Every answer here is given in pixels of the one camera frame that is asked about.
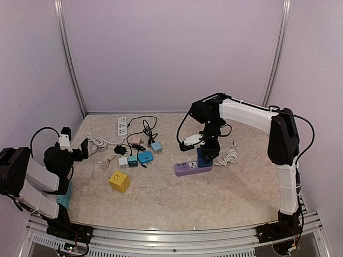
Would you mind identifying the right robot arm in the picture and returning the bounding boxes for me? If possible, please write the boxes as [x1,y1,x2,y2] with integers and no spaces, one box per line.
[176,93,315,243]

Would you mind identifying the dark blue cube socket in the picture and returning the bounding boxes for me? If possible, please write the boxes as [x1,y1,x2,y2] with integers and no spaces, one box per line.
[197,147,213,168]

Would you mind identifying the light blue charger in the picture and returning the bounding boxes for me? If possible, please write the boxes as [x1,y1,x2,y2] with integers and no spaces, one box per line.
[151,142,163,154]

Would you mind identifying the teal power strip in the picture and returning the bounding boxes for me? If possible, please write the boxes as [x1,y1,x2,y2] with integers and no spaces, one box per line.
[56,182,72,210]

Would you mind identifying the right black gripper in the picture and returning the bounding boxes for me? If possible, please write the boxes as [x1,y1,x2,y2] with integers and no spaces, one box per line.
[199,118,222,163]

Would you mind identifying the blue rounded charger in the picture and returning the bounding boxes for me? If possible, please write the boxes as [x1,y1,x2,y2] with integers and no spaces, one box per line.
[138,151,154,164]

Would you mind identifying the white power strip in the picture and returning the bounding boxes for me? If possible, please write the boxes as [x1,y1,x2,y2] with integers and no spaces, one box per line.
[117,117,128,137]

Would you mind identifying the pink charger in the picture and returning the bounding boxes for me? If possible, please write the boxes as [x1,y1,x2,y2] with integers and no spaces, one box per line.
[130,136,144,145]

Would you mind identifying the white USB charger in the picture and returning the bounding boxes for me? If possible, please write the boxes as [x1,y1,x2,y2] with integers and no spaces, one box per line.
[118,157,129,170]

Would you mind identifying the teal USB charger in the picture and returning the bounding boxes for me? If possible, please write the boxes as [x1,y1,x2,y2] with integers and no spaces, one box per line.
[128,156,138,168]

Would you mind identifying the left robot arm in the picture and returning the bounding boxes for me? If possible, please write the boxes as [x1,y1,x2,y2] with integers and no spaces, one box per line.
[1,127,93,243]

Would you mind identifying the yellow cube socket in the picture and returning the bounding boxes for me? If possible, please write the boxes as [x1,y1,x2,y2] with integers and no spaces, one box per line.
[108,171,130,193]

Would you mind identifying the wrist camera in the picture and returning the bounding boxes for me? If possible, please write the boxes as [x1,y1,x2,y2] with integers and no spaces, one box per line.
[179,133,205,152]
[58,127,72,153]

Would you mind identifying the purple power strip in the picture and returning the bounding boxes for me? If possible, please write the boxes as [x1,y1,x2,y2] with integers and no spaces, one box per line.
[174,161,212,177]

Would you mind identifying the white power cord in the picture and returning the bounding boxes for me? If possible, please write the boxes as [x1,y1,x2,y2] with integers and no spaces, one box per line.
[85,132,126,171]

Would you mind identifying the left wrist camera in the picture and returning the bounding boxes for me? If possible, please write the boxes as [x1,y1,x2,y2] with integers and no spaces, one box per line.
[58,127,72,153]

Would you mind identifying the black USB cable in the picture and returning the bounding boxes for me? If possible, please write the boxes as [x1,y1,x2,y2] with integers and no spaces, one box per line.
[117,115,159,169]

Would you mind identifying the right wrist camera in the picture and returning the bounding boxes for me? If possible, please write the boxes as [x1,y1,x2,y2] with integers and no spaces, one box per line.
[179,133,205,152]

